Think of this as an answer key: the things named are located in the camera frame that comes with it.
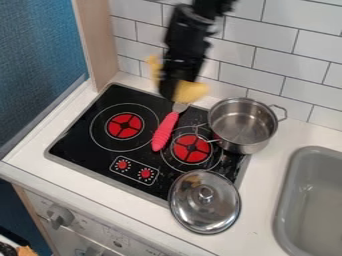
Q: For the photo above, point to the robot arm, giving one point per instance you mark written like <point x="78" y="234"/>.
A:
<point x="213" y="7"/>

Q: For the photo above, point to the pink tool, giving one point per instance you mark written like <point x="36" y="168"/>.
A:
<point x="164" y="131"/>

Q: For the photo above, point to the toy stove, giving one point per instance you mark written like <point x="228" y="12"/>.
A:
<point x="133" y="146"/>

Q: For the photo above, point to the yellow toy banana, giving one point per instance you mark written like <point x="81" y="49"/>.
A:
<point x="190" y="92"/>

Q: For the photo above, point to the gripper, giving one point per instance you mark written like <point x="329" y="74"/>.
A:
<point x="186" y="43"/>

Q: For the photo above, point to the toy sink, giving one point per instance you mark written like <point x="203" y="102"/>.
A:
<point x="311" y="203"/>

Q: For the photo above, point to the silver lid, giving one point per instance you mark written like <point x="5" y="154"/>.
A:
<point x="205" y="201"/>

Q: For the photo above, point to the silver pot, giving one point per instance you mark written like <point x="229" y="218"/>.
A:
<point x="242" y="125"/>

